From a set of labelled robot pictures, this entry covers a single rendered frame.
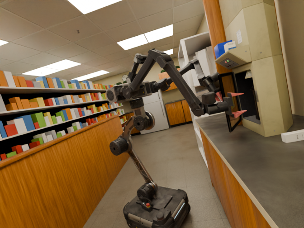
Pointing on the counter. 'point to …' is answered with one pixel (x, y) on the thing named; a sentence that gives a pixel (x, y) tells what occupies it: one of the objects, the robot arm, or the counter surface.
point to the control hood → (236, 56)
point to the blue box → (219, 51)
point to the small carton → (230, 45)
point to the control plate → (228, 63)
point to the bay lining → (242, 88)
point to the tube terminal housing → (263, 67)
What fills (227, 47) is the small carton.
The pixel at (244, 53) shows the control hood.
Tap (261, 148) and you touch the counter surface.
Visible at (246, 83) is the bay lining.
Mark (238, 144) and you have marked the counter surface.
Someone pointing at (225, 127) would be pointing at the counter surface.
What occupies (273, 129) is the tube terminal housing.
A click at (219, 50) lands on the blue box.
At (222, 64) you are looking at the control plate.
